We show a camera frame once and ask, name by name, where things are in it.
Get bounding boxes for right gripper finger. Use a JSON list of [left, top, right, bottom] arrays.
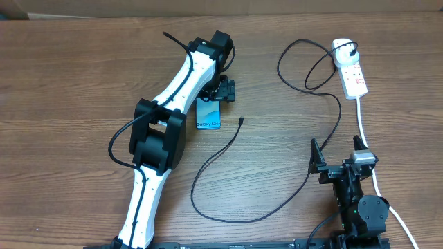
[[309, 138, 327, 174], [353, 135, 368, 151]]

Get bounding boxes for blue Samsung Galaxy smartphone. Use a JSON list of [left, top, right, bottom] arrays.
[[196, 99, 221, 130]]

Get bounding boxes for black USB charging cable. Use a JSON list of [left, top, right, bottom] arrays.
[[190, 38, 360, 224]]

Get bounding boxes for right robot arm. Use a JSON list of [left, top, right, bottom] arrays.
[[306, 136, 390, 248]]

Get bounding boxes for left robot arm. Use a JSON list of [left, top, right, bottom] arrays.
[[110, 31, 235, 248]]

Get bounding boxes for white USB charger plug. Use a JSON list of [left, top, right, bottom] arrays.
[[331, 38, 359, 68]]

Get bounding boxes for white power strip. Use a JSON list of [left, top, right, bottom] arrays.
[[335, 62, 368, 100]]

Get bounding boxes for brown cardboard backdrop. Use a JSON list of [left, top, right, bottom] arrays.
[[1, 0, 442, 19]]

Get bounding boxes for white power strip cord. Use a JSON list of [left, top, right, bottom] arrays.
[[355, 96, 419, 249]]

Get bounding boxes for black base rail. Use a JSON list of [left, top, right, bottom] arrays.
[[82, 237, 391, 249]]

